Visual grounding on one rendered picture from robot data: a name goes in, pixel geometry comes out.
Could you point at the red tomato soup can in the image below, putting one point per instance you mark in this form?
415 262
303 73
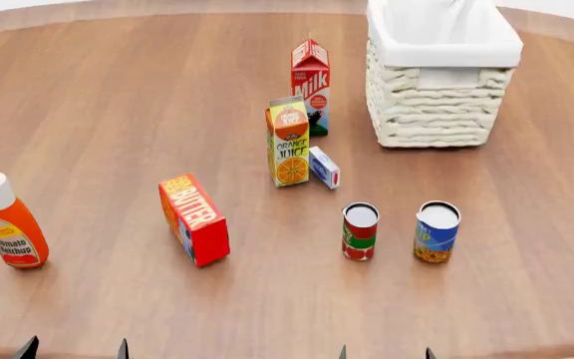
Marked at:
360 233

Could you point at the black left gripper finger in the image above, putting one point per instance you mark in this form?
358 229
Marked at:
29 349
123 350

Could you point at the white woven basket with liner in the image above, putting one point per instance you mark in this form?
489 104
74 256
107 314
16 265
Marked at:
436 104

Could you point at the tomato ketchup bottle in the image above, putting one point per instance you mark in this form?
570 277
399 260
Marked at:
15 232

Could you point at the small blue white box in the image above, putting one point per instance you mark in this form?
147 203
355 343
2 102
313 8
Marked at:
324 167

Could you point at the red butter box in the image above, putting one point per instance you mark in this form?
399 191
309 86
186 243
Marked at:
195 220

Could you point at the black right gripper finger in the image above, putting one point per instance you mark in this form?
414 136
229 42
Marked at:
430 354
343 353

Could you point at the blue vegetable soup can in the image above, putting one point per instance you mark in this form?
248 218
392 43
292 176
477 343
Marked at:
435 233

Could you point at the orange juice carton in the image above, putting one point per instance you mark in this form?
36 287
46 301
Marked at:
289 149

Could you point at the red milk carton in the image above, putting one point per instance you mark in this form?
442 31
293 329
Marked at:
312 82

